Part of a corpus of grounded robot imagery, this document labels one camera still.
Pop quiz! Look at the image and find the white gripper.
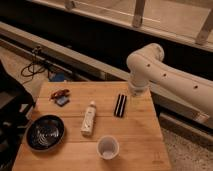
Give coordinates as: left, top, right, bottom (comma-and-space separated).
129, 84, 148, 97

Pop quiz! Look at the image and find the white plastic bottle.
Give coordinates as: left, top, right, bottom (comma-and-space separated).
81, 101, 96, 136

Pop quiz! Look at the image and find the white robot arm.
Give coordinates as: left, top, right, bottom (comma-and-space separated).
126, 43, 213, 116

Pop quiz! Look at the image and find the black white striped block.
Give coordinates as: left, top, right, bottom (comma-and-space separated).
114, 94, 127, 118

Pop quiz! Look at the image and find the translucent plastic cup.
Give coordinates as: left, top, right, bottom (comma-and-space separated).
97, 135, 120, 160

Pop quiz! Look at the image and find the blue object under table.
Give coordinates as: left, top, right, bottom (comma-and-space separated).
50, 73, 66, 82

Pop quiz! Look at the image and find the black bowl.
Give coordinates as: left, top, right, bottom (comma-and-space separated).
26, 115, 65, 151

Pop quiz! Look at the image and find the black chair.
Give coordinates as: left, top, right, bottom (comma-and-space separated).
0, 60, 35, 171

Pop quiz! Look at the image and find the black cable on floor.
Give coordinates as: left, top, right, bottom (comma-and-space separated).
20, 46, 51, 80

